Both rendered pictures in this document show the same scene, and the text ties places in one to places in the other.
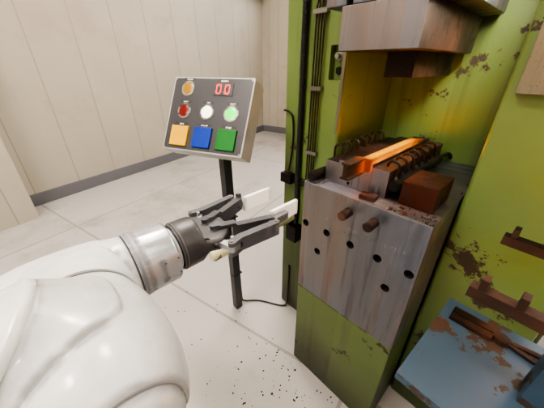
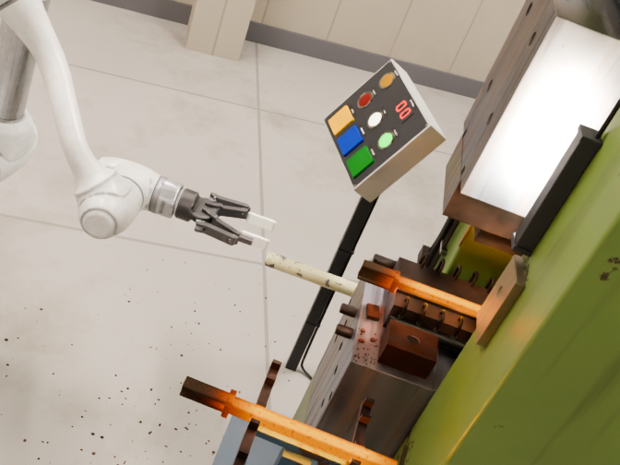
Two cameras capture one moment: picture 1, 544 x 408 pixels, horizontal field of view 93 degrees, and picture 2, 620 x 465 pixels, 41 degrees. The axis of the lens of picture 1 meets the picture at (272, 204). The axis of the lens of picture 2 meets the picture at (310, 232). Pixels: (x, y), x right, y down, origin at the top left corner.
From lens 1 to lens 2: 160 cm
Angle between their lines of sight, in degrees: 34
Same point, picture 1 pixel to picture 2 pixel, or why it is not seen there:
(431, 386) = (236, 435)
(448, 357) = (272, 449)
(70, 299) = (116, 184)
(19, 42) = not seen: outside the picture
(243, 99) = (404, 137)
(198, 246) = (185, 210)
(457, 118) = not seen: hidden behind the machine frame
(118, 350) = (113, 203)
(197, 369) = (187, 365)
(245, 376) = (213, 417)
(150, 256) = (160, 195)
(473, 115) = not seen: hidden behind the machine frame
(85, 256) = (139, 174)
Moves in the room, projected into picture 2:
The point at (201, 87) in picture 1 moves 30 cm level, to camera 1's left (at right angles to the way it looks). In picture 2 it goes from (394, 90) to (333, 35)
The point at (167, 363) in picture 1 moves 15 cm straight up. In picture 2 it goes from (117, 216) to (130, 160)
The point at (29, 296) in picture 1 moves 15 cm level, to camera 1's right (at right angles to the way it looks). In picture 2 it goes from (111, 175) to (143, 220)
